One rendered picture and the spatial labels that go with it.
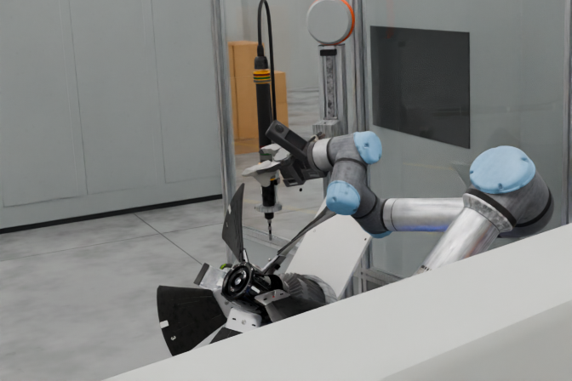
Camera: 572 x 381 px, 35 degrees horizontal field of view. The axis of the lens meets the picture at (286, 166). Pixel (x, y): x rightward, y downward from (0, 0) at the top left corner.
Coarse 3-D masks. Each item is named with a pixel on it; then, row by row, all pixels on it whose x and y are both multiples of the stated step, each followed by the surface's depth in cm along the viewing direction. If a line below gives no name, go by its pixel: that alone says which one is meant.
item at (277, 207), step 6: (276, 174) 244; (276, 180) 243; (276, 186) 244; (276, 192) 245; (276, 198) 245; (258, 204) 244; (276, 204) 244; (258, 210) 241; (264, 210) 240; (270, 210) 240; (276, 210) 241
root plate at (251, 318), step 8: (232, 312) 253; (240, 312) 253; (248, 312) 253; (232, 320) 252; (240, 320) 252; (248, 320) 252; (256, 320) 253; (232, 328) 251; (240, 328) 251; (248, 328) 251
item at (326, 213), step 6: (324, 210) 252; (318, 216) 250; (324, 216) 246; (330, 216) 243; (312, 222) 250; (318, 222) 245; (306, 228) 250; (300, 234) 248; (294, 240) 248; (288, 246) 249; (294, 246) 261; (282, 252) 252; (288, 252) 260
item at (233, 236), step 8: (240, 192) 274; (232, 200) 279; (240, 200) 272; (232, 208) 278; (240, 208) 270; (232, 216) 276; (240, 216) 268; (224, 224) 285; (232, 224) 275; (240, 224) 267; (224, 232) 285; (232, 232) 276; (240, 232) 266; (224, 240) 285; (232, 240) 277; (240, 240) 266; (232, 248) 278; (240, 248) 264; (240, 256) 267
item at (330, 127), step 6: (324, 120) 303; (330, 120) 302; (336, 120) 302; (312, 126) 296; (318, 126) 295; (324, 126) 294; (330, 126) 294; (336, 126) 297; (318, 132) 296; (324, 132) 295; (330, 132) 294; (336, 132) 298; (324, 138) 295
